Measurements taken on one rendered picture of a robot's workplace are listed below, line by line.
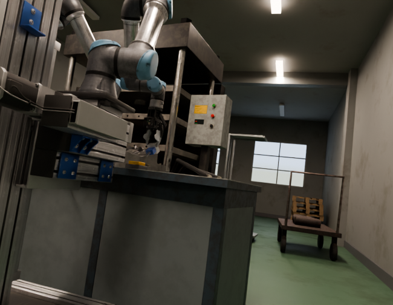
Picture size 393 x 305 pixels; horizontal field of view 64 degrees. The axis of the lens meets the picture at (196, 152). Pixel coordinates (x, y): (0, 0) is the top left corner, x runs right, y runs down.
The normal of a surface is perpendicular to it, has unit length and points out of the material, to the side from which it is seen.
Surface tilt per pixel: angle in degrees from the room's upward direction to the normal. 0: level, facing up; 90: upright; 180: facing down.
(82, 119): 90
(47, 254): 90
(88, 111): 90
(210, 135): 90
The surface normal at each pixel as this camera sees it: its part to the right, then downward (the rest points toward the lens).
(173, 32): -0.40, -0.15
